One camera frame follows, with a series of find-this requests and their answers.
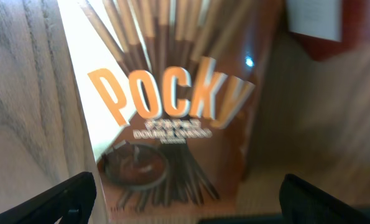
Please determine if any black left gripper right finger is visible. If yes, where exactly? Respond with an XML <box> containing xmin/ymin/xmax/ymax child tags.
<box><xmin>279</xmin><ymin>174</ymin><xmax>370</xmax><ymax>224</ymax></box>

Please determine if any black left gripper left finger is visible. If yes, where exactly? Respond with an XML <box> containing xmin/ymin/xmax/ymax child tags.
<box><xmin>0</xmin><ymin>172</ymin><xmax>97</xmax><ymax>224</ymax></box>

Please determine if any brown Pocky box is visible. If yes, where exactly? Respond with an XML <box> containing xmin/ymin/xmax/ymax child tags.
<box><xmin>58</xmin><ymin>0</ymin><xmax>284</xmax><ymax>223</ymax></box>

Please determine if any red Hello Panda box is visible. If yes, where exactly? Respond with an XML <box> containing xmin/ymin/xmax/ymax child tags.
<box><xmin>285</xmin><ymin>0</ymin><xmax>370</xmax><ymax>61</ymax></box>

